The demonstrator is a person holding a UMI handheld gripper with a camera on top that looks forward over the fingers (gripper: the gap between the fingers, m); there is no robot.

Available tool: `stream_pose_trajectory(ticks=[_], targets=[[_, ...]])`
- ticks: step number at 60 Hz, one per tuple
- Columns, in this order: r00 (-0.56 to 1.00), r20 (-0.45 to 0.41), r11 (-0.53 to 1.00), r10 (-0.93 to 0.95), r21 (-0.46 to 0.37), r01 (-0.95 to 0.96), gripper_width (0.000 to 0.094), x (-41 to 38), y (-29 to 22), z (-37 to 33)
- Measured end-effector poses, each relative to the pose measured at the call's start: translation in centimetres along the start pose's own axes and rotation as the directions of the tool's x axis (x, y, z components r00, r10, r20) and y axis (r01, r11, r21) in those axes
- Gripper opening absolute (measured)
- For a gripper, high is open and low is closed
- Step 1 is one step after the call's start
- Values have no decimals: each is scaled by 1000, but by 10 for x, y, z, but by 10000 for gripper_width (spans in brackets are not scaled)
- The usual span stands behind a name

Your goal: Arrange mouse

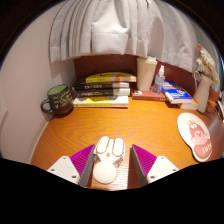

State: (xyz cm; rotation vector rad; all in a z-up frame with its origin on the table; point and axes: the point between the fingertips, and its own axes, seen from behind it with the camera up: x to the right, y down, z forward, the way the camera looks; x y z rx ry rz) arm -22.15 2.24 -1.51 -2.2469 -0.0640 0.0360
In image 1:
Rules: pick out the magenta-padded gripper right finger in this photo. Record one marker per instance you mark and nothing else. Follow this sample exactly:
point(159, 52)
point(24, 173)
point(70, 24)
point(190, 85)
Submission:
point(161, 167)

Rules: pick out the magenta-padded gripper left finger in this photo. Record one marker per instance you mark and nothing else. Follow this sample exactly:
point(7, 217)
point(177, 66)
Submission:
point(65, 168)

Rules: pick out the white computer mouse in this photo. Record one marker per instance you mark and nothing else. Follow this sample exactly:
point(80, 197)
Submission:
point(108, 156)

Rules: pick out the pink cartoon mouse pad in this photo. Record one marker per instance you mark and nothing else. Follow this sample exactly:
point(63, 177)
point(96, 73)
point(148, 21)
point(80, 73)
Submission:
point(198, 136)

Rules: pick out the orange cover book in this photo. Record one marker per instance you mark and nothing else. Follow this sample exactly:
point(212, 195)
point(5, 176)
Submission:
point(190, 105)

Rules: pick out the dark mug with green inside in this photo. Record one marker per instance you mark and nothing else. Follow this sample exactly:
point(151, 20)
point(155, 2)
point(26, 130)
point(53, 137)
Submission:
point(60, 100)

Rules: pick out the red book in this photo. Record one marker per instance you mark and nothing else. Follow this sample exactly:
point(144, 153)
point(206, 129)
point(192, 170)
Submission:
point(148, 96)

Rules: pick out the white and yellow book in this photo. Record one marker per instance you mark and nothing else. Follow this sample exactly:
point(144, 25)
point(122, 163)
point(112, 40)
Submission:
point(100, 101)

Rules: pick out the blue cover book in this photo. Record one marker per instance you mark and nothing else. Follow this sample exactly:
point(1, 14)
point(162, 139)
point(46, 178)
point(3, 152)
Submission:
point(176, 92)

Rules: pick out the black book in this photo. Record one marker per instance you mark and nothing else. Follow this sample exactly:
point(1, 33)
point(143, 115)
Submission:
point(100, 85)
point(101, 92)

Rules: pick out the white flat device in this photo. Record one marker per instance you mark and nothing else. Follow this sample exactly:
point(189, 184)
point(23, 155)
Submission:
point(221, 108)

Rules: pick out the clear spray bottle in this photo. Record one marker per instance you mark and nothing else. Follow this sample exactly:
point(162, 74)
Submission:
point(158, 81)

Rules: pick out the white ceramic vase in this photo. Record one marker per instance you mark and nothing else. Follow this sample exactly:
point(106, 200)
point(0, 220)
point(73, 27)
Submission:
point(202, 91)

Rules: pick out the cream tumbler with lid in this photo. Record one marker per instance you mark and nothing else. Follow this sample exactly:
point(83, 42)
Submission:
point(145, 73)

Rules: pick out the yellow cover book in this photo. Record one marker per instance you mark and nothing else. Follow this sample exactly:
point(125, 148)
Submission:
point(110, 77)

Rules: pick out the white and pink flowers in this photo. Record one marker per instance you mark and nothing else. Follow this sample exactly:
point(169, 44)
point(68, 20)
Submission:
point(208, 65)

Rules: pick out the white curtain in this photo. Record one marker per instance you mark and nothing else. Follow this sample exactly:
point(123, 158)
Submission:
point(116, 26)

